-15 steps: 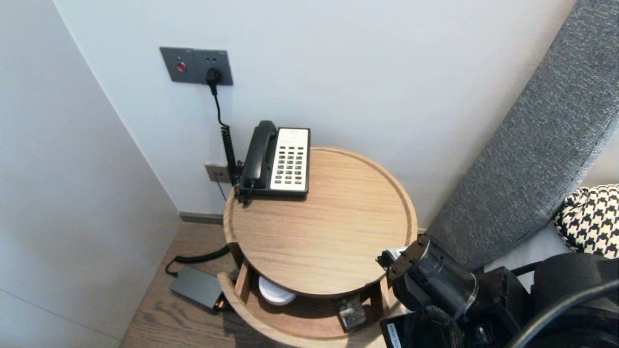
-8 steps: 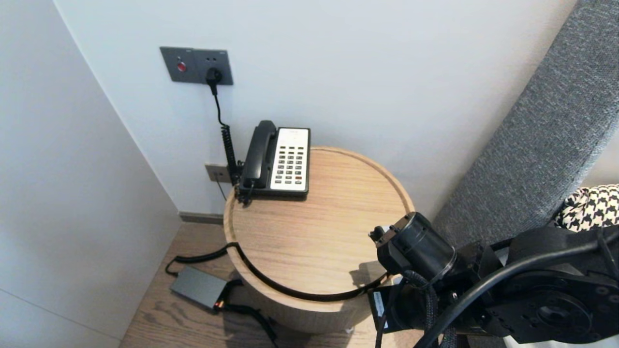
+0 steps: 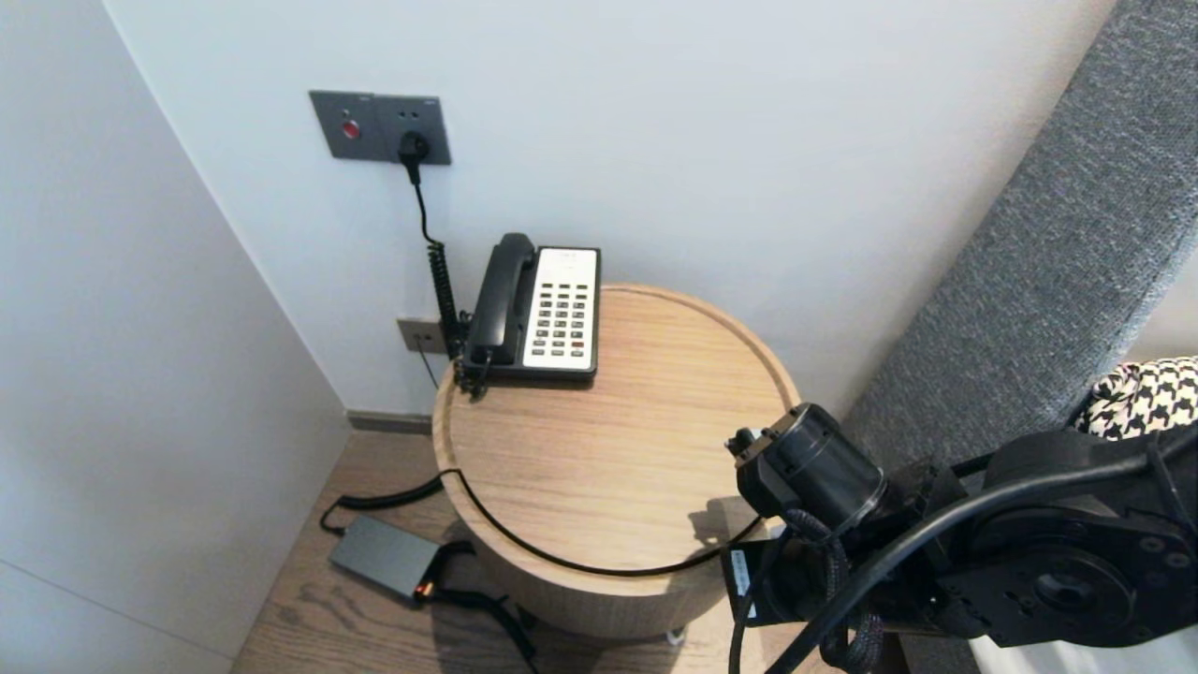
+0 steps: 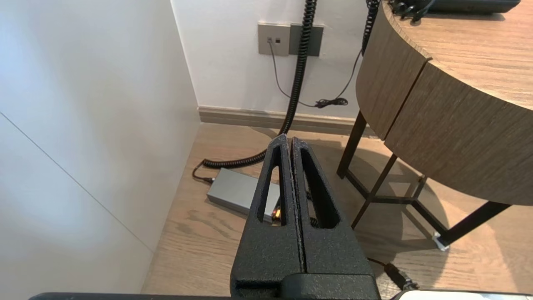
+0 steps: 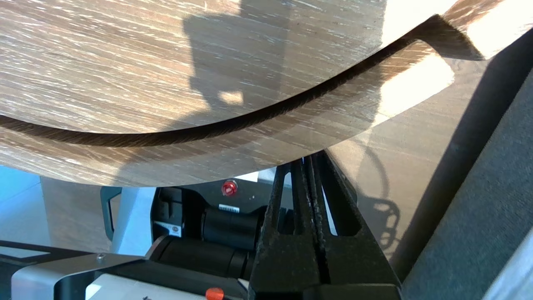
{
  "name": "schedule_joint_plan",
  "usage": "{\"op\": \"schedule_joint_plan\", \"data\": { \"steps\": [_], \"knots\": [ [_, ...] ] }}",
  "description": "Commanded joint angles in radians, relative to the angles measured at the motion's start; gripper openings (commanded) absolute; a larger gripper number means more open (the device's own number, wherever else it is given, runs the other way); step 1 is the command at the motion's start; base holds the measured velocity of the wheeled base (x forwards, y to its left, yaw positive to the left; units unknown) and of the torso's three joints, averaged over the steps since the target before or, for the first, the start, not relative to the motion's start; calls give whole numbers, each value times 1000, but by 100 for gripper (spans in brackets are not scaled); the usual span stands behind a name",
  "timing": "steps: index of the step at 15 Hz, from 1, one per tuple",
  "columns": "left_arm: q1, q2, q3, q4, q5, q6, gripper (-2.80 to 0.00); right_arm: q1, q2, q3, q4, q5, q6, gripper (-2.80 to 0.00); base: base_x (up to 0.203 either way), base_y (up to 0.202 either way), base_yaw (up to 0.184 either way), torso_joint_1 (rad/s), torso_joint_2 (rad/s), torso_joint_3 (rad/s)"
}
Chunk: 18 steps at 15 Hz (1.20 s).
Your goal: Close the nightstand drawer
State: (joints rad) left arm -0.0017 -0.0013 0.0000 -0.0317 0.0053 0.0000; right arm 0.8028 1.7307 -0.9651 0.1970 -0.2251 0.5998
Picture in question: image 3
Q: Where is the grey upholstered headboard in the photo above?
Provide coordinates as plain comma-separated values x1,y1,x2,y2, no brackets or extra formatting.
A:
842,0,1198,469

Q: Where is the black coiled handset cord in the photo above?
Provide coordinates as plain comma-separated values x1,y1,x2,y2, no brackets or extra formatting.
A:
453,349,495,402

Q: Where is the black coiled power cable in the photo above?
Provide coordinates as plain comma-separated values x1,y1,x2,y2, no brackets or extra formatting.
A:
320,132,467,539

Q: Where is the white bed sheet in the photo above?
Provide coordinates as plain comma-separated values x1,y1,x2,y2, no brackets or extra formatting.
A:
969,629,1198,674

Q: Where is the round wooden side table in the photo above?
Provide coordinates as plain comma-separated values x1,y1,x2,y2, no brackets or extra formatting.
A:
432,284,803,574

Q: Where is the black telephone handset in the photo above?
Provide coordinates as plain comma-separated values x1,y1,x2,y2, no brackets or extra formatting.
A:
465,232,538,368

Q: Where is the black and white desk telephone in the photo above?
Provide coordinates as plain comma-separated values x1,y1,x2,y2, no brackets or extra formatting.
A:
463,245,603,386

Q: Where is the grey upholstered bed frame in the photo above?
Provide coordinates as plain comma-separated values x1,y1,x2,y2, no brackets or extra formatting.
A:
897,637,981,674

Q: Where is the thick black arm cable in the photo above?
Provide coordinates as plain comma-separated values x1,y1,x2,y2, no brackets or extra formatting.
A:
766,421,1198,674

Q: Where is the grey power adapter brick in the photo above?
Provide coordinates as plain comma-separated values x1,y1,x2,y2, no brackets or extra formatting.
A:
329,514,444,603

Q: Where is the grey wall power socket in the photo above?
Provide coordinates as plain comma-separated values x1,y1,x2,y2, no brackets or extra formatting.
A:
373,95,453,168

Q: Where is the beige low wall socket plate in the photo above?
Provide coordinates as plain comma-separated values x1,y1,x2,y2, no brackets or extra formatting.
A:
396,316,451,357

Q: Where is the grey wall switch panel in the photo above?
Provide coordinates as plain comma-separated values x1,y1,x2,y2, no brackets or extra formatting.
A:
309,90,380,162

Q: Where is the houndstooth black white pillow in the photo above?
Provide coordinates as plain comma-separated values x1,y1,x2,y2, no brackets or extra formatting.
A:
1072,356,1198,441

